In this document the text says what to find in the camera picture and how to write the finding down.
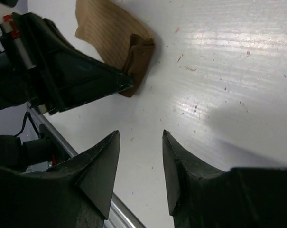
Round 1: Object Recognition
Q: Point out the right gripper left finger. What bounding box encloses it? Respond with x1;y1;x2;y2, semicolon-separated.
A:
0;130;121;228

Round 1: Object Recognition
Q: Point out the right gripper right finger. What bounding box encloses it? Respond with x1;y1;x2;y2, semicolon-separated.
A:
162;131;287;228

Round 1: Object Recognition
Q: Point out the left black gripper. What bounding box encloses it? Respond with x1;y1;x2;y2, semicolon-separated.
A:
0;13;134;115

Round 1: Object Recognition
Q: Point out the brown sock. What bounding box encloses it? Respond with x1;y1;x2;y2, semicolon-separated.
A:
75;0;156;97

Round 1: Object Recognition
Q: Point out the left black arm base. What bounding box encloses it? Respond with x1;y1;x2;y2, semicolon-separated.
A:
0;124;71;172

